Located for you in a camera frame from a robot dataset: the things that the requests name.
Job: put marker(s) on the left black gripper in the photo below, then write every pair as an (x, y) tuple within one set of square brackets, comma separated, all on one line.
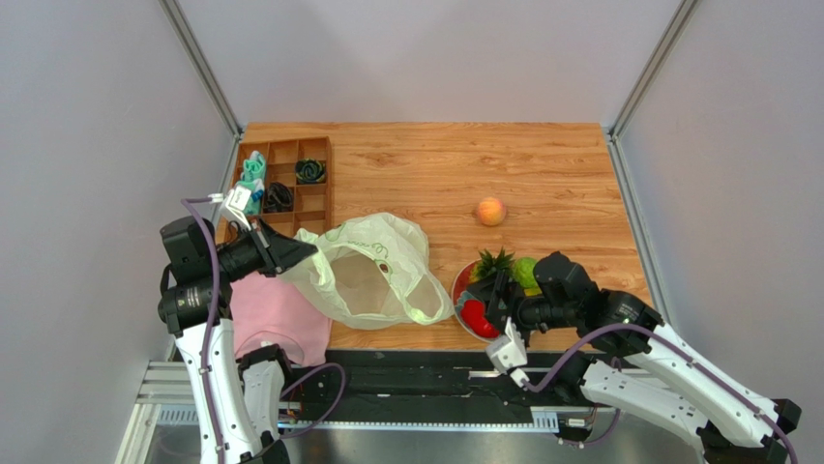
[(275, 252)]

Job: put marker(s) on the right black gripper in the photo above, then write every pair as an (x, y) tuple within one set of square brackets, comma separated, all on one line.
[(507, 309)]

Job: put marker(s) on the fake red apple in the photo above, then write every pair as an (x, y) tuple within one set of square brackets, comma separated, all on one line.
[(472, 314)]

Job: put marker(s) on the fake pineapple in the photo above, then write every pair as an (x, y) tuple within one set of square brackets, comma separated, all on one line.
[(490, 264)]

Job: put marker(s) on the green custard apple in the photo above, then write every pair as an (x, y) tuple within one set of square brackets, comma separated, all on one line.
[(523, 272)]

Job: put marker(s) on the fake peach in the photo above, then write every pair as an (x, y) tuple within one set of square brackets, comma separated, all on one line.
[(491, 211)]

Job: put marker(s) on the avocado print plastic bag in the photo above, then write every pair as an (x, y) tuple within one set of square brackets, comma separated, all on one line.
[(371, 273)]

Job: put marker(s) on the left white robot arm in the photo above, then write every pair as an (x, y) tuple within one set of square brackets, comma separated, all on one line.
[(235, 398)]

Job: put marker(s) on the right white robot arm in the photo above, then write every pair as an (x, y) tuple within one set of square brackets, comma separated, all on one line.
[(622, 354)]

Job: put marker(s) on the red teal floral plate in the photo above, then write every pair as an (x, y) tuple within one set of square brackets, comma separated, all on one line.
[(461, 294)]

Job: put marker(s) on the black rolled sock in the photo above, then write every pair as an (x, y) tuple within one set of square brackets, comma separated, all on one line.
[(278, 198)]

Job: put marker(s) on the pink folded cloth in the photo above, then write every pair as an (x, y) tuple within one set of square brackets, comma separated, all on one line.
[(268, 311)]

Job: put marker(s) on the wooden divider tray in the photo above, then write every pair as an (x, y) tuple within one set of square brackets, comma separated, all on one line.
[(313, 204)]

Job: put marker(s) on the teal rolled sock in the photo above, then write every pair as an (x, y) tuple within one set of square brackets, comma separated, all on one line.
[(257, 190), (254, 167)]

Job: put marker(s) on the dark rolled sock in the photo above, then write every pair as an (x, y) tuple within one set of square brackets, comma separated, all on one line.
[(310, 172)]

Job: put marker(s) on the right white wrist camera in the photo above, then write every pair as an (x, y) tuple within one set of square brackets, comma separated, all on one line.
[(507, 354)]

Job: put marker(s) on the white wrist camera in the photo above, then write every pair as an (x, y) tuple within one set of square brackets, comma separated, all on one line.
[(232, 205), (507, 354)]

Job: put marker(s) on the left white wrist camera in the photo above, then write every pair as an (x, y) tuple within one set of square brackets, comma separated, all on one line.
[(232, 205)]

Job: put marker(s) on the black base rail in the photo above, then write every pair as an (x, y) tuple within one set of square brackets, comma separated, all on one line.
[(419, 387)]

